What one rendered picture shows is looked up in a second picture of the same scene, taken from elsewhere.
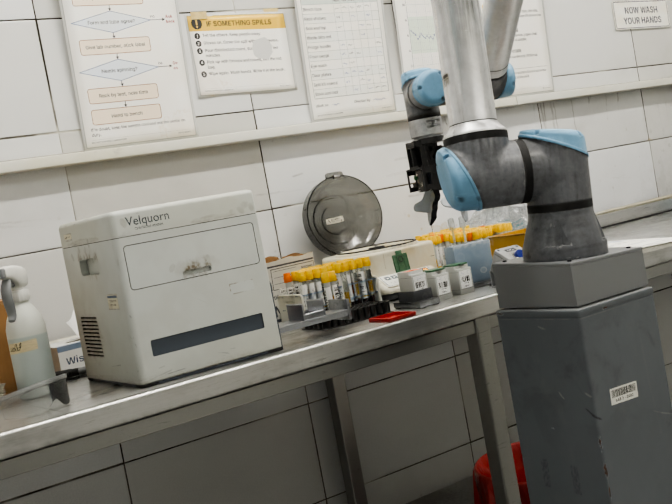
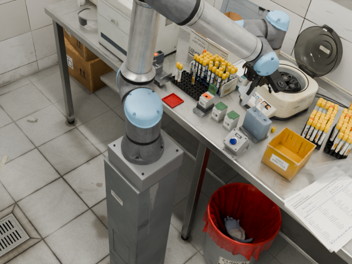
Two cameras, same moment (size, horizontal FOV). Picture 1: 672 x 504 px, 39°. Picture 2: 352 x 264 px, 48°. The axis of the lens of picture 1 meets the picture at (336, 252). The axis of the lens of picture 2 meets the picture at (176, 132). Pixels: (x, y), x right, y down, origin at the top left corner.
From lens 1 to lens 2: 2.25 m
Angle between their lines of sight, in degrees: 78
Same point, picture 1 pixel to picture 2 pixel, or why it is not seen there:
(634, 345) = (124, 195)
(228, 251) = (123, 25)
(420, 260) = (271, 101)
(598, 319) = (110, 170)
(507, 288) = not seen: hidden behind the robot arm
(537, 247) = not seen: hidden behind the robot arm
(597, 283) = (117, 163)
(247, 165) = not seen: outside the picture
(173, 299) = (107, 25)
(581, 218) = (126, 141)
